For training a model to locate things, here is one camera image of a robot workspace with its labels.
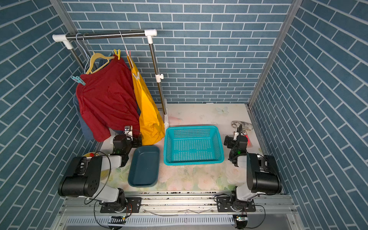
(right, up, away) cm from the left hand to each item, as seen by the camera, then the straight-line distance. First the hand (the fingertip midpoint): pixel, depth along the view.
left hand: (136, 134), depth 94 cm
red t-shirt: (-8, +20, -20) cm, 29 cm away
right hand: (+66, -2, +1) cm, 66 cm away
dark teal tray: (+7, -19, -7) cm, 22 cm away
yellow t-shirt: (+15, +10, -18) cm, 25 cm away
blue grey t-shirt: (-14, +5, -26) cm, 30 cm away
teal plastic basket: (+38, -8, +3) cm, 39 cm away
